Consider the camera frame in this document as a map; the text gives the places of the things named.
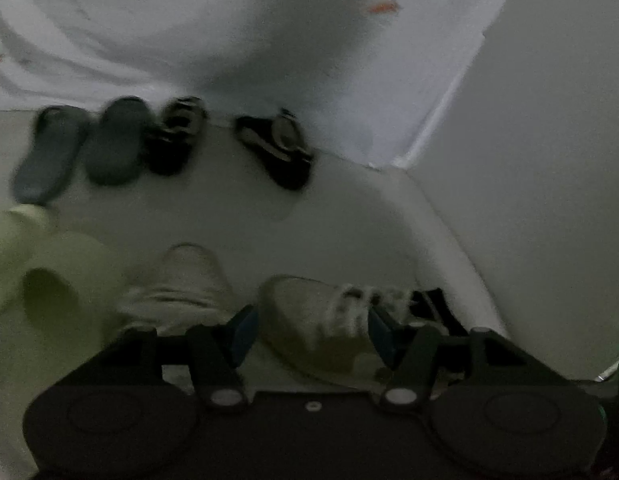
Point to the white printed bed sheet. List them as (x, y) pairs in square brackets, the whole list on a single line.
[(189, 25)]

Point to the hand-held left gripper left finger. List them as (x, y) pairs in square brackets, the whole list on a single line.
[(242, 334)]

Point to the yellow-green slipper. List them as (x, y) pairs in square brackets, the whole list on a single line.
[(11, 250), (76, 280)]

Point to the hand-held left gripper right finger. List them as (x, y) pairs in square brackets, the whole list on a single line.
[(383, 336)]

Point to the black sneaker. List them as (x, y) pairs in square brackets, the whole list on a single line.
[(277, 147), (175, 136)]

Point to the grey slipper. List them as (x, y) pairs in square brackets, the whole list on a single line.
[(46, 157), (116, 142)]

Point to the beige sneaker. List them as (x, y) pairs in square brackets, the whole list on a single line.
[(309, 325), (182, 285)]

